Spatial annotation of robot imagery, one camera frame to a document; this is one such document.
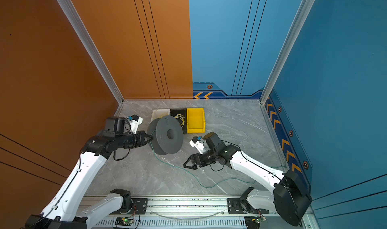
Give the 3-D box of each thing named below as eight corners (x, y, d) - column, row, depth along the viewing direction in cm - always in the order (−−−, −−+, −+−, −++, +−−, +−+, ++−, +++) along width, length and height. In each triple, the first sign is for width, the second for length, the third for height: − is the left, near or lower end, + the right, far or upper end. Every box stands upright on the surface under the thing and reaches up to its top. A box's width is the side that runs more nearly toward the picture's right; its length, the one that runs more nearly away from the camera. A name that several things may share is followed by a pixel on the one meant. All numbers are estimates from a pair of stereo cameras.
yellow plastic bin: (186, 135, 102) (185, 129, 96) (187, 115, 114) (186, 108, 108) (205, 135, 102) (205, 129, 96) (204, 115, 114) (204, 108, 108)
